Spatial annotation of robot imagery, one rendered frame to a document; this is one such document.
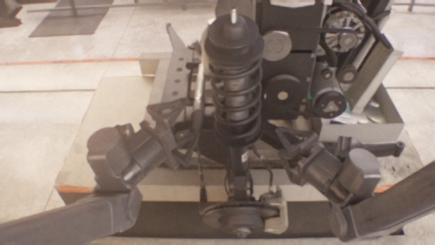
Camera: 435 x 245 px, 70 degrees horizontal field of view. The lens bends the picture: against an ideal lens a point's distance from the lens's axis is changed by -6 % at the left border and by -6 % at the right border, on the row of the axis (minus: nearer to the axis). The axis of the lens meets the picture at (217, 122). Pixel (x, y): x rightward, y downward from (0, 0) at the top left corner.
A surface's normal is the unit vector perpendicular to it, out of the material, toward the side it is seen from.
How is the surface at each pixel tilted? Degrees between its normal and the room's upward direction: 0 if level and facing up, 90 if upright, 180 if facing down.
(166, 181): 0
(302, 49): 90
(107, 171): 86
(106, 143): 9
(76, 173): 0
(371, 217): 70
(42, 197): 0
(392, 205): 80
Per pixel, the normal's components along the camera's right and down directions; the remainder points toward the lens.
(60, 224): 0.97, -0.13
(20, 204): -0.03, -0.72
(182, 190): -0.02, 0.69
